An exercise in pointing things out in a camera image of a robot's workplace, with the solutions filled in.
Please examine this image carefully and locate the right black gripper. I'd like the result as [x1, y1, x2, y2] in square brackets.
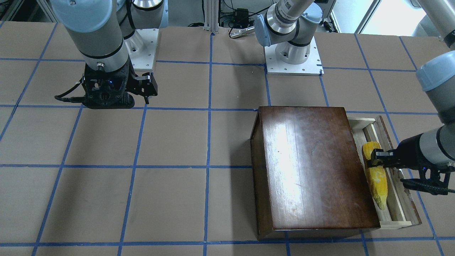
[117, 57, 158, 104]

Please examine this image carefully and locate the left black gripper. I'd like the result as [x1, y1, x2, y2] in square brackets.
[367, 134, 427, 170]

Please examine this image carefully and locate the yellow corn cob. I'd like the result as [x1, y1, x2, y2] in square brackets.
[362, 141, 388, 210]

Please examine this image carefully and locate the light wooden drawer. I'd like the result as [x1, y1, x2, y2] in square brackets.
[348, 116, 422, 230]

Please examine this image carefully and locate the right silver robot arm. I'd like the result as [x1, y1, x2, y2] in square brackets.
[51, 0, 168, 109]

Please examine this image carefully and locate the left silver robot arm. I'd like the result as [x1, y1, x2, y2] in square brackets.
[255, 0, 454, 170]

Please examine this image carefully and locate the dark wooden drawer cabinet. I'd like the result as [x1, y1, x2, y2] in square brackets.
[250, 106, 380, 240]

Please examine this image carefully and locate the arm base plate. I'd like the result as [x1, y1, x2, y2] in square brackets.
[264, 37, 325, 76]
[125, 28, 159, 71]

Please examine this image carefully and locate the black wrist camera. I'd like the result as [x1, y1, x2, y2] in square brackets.
[54, 64, 135, 109]

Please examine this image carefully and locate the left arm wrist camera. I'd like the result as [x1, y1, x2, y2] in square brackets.
[400, 166, 455, 196]

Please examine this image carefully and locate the aluminium frame post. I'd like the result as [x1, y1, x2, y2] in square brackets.
[202, 0, 220, 35]

